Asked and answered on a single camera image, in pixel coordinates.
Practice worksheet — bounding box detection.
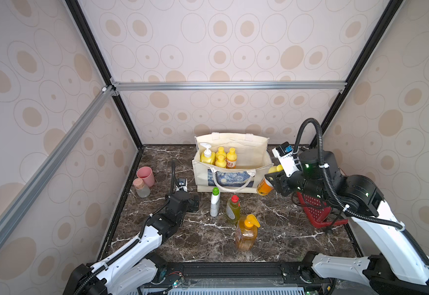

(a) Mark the green bottle red cap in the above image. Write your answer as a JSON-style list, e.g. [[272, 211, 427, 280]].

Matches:
[[226, 195, 241, 224]]

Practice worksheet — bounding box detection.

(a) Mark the large yellow pump soap bottle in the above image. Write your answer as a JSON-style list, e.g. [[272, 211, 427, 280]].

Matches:
[[200, 143, 216, 165]]

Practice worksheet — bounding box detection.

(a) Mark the orange soap bottle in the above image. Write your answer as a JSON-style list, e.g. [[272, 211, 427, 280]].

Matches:
[[256, 165, 283, 196], [226, 147, 237, 169], [215, 154, 227, 168], [216, 146, 226, 159]]

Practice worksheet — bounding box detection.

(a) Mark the cream Starry Night tote bag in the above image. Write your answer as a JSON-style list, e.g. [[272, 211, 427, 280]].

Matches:
[[192, 132, 273, 194]]

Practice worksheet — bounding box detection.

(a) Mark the amber pump soap bottle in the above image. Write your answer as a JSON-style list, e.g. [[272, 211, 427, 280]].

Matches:
[[235, 214, 261, 252]]

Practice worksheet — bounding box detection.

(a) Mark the orange soap bottle back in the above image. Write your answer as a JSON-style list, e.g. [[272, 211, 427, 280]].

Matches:
[[216, 146, 226, 159]]

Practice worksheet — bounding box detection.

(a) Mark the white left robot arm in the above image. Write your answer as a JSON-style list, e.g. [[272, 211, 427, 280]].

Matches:
[[63, 191, 200, 295]]

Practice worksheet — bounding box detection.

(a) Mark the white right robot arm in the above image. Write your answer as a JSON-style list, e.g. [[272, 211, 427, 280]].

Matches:
[[266, 143, 429, 295]]

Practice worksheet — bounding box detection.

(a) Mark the white bottle green cap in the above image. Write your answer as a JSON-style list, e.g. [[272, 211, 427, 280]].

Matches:
[[210, 187, 221, 217]]

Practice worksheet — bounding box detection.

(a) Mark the red polka dot toaster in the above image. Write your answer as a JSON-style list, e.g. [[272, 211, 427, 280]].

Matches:
[[296, 192, 348, 229]]

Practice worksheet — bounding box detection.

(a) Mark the pink plastic cup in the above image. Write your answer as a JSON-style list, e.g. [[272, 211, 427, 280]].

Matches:
[[136, 166, 155, 188]]

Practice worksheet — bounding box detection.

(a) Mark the silver aluminium crossbar back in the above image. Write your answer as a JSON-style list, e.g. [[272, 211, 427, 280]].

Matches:
[[114, 81, 347, 92]]

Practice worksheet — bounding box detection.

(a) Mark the silver aluminium crossbar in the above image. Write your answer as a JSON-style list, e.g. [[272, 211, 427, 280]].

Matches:
[[114, 81, 347, 92], [0, 86, 115, 249]]

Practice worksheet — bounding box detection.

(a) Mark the silver aluminium crossbar left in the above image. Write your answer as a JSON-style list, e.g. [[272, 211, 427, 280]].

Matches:
[[0, 86, 115, 249]]

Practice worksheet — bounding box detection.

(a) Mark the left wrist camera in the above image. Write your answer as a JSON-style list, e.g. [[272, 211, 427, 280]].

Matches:
[[175, 178, 188, 192]]

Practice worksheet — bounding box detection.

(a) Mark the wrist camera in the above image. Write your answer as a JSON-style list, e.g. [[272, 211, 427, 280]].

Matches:
[[175, 178, 188, 192], [272, 142, 300, 178]]

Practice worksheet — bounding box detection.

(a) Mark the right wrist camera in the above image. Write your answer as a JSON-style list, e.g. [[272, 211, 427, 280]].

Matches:
[[272, 142, 300, 178]]

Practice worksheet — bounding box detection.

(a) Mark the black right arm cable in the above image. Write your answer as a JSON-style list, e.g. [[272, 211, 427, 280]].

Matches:
[[292, 117, 429, 288]]

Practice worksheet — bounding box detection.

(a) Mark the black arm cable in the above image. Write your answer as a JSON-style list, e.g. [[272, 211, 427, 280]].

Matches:
[[72, 159, 178, 295], [292, 117, 429, 288]]

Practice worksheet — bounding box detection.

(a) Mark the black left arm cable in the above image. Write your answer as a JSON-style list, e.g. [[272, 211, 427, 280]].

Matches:
[[72, 159, 178, 295]]

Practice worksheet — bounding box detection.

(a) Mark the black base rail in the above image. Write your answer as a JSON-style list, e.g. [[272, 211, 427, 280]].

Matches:
[[129, 262, 337, 295]]

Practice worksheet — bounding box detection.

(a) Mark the black corner frame post right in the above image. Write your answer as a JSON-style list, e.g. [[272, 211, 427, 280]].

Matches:
[[321, 1, 404, 134]]

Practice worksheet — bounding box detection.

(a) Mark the black corner frame post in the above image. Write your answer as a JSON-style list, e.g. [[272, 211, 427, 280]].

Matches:
[[64, 0, 144, 150], [321, 1, 404, 134]]

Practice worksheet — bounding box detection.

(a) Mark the black corner frame post left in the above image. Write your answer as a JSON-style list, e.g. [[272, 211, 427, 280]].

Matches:
[[64, 0, 144, 150]]

